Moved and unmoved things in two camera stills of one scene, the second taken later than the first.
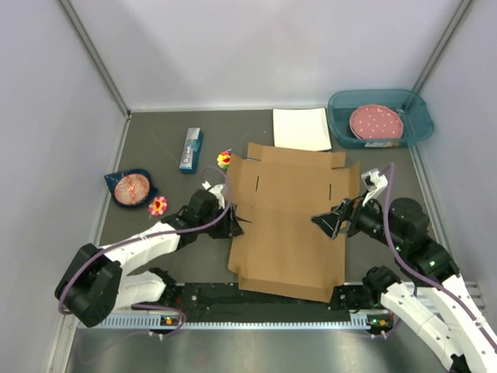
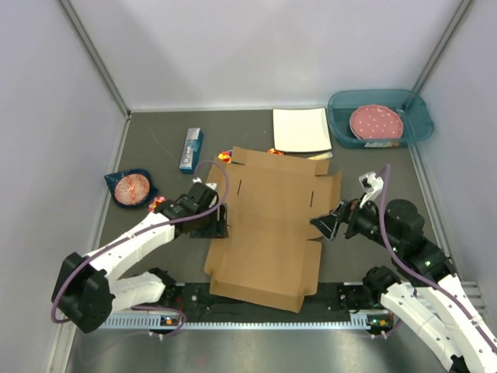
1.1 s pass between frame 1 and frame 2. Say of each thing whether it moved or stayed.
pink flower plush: stayed
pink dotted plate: stayed
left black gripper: moved
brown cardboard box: moved
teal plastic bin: stayed
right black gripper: stayed
